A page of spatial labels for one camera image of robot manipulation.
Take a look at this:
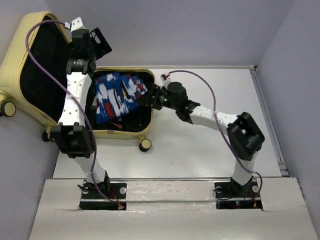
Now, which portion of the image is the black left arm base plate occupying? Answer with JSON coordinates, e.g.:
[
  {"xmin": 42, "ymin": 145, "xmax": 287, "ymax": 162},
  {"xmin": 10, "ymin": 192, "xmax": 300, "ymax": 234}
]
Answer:
[{"xmin": 77, "ymin": 181, "xmax": 127, "ymax": 211}]

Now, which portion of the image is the white front cover board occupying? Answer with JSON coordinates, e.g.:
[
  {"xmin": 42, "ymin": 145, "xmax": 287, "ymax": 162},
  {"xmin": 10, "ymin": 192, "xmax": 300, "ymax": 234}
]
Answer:
[{"xmin": 30, "ymin": 178, "xmax": 317, "ymax": 240}]

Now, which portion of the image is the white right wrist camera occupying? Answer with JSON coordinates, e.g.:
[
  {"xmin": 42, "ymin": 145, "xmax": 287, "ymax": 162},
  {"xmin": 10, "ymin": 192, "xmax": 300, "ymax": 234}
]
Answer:
[{"xmin": 160, "ymin": 72, "xmax": 172, "ymax": 89}]

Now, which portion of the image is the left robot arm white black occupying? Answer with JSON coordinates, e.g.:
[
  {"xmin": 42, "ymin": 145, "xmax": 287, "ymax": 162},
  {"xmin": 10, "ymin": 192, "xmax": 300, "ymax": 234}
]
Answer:
[{"xmin": 50, "ymin": 27, "xmax": 112, "ymax": 198}]

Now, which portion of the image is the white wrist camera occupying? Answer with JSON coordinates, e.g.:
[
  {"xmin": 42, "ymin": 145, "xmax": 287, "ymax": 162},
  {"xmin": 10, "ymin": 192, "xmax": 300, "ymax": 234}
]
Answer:
[
  {"xmin": 64, "ymin": 17, "xmax": 87, "ymax": 33},
  {"xmin": 160, "ymin": 72, "xmax": 172, "ymax": 89}
]

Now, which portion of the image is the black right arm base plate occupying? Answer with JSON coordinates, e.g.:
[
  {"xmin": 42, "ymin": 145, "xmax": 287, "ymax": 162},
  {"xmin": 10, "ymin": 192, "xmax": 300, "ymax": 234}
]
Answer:
[{"xmin": 212, "ymin": 181, "xmax": 263, "ymax": 210}]

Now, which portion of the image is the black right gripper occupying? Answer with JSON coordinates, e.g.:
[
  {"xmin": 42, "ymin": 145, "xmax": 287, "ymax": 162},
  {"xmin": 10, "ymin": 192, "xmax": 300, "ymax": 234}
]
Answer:
[{"xmin": 135, "ymin": 82, "xmax": 179, "ymax": 110}]

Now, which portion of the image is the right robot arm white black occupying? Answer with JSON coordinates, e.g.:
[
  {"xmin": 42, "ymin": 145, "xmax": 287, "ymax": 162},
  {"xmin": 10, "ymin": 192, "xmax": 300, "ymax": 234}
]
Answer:
[{"xmin": 137, "ymin": 82, "xmax": 265, "ymax": 196}]

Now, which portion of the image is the yellow hard-shell suitcase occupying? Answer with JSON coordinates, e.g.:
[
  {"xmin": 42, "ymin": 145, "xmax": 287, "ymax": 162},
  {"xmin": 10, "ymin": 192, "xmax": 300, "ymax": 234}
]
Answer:
[{"xmin": 0, "ymin": 11, "xmax": 155, "ymax": 154}]

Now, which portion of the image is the blue white red patterned cloth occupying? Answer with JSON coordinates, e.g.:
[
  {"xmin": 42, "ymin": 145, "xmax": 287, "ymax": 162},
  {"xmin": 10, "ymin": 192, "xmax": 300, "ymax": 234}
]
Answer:
[{"xmin": 95, "ymin": 72, "xmax": 148, "ymax": 124}]

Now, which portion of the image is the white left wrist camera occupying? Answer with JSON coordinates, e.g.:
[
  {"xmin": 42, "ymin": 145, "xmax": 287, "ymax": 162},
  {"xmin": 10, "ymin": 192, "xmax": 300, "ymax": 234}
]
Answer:
[{"xmin": 64, "ymin": 17, "xmax": 87, "ymax": 33}]

